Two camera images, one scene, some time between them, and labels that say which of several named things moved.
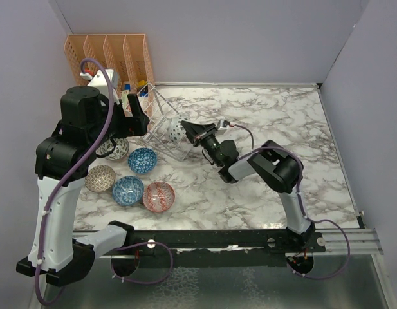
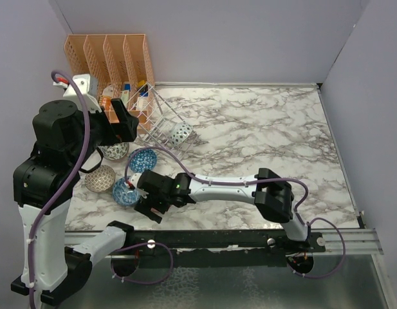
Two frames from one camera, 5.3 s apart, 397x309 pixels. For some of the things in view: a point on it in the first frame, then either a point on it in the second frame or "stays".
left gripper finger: x=136 y=107 → x=120 y=109
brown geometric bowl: x=99 y=178 stays
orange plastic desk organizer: x=127 y=55 stays
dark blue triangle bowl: x=142 y=161 stays
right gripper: x=194 y=131 → x=147 y=210
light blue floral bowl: x=128 y=190 stays
